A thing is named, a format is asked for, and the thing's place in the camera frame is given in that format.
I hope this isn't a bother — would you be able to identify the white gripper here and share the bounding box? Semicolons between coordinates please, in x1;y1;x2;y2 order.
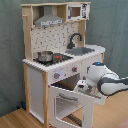
74;80;92;94

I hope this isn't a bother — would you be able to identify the white oven door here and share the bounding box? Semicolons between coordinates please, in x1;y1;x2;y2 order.
49;86;106;128

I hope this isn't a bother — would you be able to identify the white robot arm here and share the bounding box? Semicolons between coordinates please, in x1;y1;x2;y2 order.
74;62;128;96

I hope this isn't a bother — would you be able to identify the wooden toy kitchen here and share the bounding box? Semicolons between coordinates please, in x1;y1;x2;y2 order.
22;2;105;128

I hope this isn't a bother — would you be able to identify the right red stove knob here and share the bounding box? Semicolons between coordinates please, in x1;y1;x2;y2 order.
71;66;79;73

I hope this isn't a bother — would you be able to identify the white cupboard door with dispenser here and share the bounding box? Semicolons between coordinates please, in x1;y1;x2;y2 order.
80;54;102;79

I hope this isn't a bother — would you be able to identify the grey toy sink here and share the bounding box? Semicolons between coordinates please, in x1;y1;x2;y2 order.
66;47;94;56

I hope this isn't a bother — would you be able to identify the black toy faucet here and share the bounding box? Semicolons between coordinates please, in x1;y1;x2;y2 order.
67;33;82;49

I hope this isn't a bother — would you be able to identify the black toy stovetop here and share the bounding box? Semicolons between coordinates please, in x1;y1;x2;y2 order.
35;53;71;66

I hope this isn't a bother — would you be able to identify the small metal pot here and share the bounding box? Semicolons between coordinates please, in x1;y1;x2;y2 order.
38;51;53;62

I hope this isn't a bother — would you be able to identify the white toy microwave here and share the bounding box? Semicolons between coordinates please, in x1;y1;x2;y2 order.
66;3;90;21

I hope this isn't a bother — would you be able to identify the grey range hood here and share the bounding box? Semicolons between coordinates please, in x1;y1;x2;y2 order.
35;5;64;27

